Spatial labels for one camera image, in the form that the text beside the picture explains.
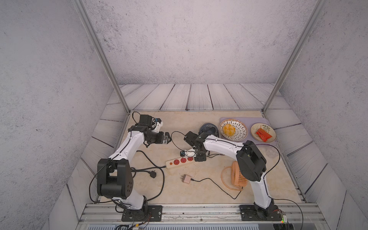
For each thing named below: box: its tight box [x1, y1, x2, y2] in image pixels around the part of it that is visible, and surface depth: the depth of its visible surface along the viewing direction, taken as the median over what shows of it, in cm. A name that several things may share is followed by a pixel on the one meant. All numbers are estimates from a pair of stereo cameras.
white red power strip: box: [165, 156, 196, 169], surface depth 91 cm
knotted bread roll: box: [223, 123, 236, 137], surface depth 105 cm
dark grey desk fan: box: [198, 122, 219, 138], surface depth 98 cm
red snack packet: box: [255, 127, 273, 143], surface depth 104 cm
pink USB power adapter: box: [179, 174, 192, 184], surface depth 85 cm
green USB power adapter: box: [184, 148, 197, 158], surface depth 83 cm
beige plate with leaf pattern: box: [250, 122, 277, 143], surface depth 106 cm
